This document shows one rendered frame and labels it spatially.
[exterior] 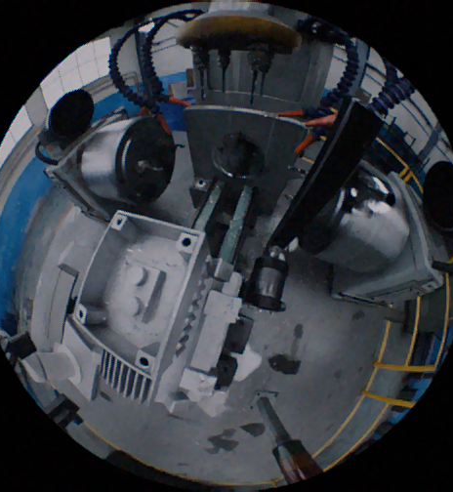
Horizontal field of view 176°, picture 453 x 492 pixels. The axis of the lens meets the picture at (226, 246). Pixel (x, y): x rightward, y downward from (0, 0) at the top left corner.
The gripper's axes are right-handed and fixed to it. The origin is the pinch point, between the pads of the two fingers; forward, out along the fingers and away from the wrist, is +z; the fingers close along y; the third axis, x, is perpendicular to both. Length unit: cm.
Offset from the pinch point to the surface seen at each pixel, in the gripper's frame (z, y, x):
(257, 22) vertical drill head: 6.4, 10.0, 38.7
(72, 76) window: -1, -530, 348
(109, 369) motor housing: 7.8, 4.3, -1.1
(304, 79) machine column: 26, 18, 59
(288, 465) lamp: 1.0, 33.3, -14.5
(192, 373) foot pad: 12.4, 12.8, 0.2
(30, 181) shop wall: 47, -553, 25
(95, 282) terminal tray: 10.4, 1.2, 8.2
